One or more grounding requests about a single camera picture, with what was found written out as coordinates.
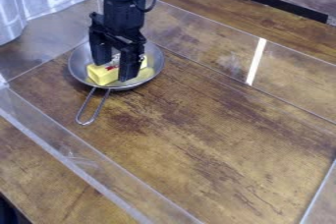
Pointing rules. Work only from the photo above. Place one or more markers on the silver pan with wire handle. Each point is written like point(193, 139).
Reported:
point(80, 59)

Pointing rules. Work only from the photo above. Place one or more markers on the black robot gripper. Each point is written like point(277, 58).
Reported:
point(115, 29)

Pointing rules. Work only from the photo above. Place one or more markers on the yellow butter block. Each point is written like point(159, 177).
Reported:
point(105, 74)

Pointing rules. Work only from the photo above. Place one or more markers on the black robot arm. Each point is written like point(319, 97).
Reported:
point(115, 30)

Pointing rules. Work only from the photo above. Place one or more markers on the clear acrylic barrier wall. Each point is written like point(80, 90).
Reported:
point(225, 141)

